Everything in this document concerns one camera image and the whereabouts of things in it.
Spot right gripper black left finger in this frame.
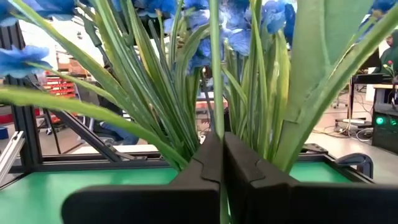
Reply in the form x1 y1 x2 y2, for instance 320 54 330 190
61 132 223 224

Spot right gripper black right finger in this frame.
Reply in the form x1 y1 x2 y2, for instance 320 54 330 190
223 132 398 224

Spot blue artificial flower bunch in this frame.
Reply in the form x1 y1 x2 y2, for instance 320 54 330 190
0 0 212 172
183 0 398 161

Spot pink artificial tulip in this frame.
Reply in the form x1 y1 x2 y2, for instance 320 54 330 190
208 0 398 224

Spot person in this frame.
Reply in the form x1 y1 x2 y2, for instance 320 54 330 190
93 79 140 146
379 29 398 75

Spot black computer tower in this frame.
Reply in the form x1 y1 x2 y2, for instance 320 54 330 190
371 102 398 155

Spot green table mat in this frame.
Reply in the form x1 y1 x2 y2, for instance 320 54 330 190
0 161 352 224

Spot black background desk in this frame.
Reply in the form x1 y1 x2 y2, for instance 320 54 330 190
349 73 398 91

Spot red storage rack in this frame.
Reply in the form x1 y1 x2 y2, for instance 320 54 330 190
43 70 77 99

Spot black frame clip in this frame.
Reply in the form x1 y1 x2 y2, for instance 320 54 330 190
334 152 374 180

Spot floor cables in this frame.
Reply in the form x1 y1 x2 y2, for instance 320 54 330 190
313 118 374 141

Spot black aluminium table frame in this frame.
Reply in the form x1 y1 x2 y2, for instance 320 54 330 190
0 23 374 190

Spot silver frame bracket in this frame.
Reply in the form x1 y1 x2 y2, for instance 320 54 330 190
0 130 25 184

